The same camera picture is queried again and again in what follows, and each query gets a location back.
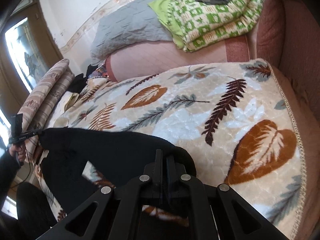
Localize black pants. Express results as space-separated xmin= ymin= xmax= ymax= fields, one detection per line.
xmin=39 ymin=128 xmax=196 ymax=214

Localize person left forearm sleeve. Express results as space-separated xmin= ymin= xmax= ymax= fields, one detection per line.
xmin=0 ymin=150 xmax=20 ymax=209

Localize person left hand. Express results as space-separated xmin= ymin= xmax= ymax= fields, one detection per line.
xmin=9 ymin=143 xmax=26 ymax=163

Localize cream patterned sheet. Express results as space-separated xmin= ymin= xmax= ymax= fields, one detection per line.
xmin=45 ymin=91 xmax=79 ymax=128

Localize brown striped folded bedding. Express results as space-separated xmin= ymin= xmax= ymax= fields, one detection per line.
xmin=15 ymin=58 xmax=75 ymax=160

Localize black garment in background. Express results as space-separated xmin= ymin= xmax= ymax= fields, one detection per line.
xmin=67 ymin=65 xmax=97 ymax=94

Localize stained glass window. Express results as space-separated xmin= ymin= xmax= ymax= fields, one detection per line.
xmin=4 ymin=17 xmax=49 ymax=93

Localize leaf print fleece blanket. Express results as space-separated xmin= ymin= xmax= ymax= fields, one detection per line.
xmin=32 ymin=58 xmax=308 ymax=239

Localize colourful snack packets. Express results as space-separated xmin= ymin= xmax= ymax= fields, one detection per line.
xmin=86 ymin=63 xmax=109 ymax=79

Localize grey quilted pillow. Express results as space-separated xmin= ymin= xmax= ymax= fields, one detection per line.
xmin=90 ymin=0 xmax=172 ymax=66

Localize green white folded blanket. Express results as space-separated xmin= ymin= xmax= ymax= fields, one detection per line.
xmin=148 ymin=0 xmax=264 ymax=52

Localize pink upholstered sofa bed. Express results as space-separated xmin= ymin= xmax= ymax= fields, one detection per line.
xmin=106 ymin=0 xmax=319 ymax=239

